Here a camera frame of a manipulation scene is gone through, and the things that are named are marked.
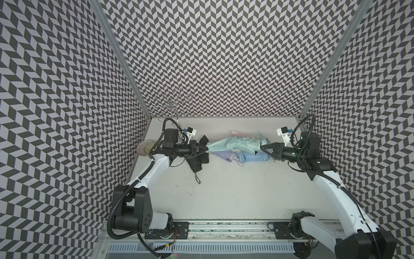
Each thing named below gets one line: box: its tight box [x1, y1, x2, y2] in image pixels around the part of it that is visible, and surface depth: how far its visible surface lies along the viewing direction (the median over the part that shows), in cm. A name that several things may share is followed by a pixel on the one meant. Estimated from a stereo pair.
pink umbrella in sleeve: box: [231, 130, 257, 138], surface depth 108 cm
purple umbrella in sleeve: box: [210, 149, 236, 163], surface depth 98 cm
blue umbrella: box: [234, 151, 270, 163], surface depth 95 cm
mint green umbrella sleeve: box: [205, 136, 268, 154], surface depth 77 cm
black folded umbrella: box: [185, 151, 210, 184], surface depth 95 cm
